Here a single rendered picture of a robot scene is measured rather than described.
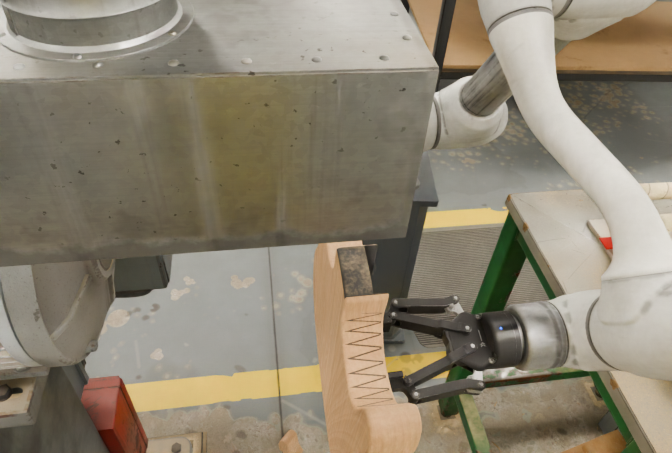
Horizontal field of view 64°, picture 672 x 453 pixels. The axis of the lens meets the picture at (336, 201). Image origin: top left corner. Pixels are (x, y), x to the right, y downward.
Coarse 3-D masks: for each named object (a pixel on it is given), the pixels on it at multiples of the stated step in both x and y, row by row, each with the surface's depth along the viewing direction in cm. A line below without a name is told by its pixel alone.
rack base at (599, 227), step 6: (588, 222) 109; (594, 222) 108; (600, 222) 108; (594, 228) 107; (600, 228) 107; (606, 228) 107; (594, 234) 107; (600, 234) 106; (606, 234) 106; (606, 252) 103; (612, 252) 102
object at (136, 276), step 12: (120, 264) 87; (132, 264) 88; (144, 264) 88; (156, 264) 88; (168, 264) 93; (120, 276) 89; (132, 276) 90; (144, 276) 90; (156, 276) 90; (168, 276) 92; (120, 288) 91; (132, 288) 92; (144, 288) 92; (156, 288) 92
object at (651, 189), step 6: (642, 186) 100; (648, 186) 100; (654, 186) 100; (660, 186) 100; (666, 186) 100; (648, 192) 100; (654, 192) 100; (660, 192) 100; (666, 192) 100; (654, 198) 101; (660, 198) 101; (666, 198) 101
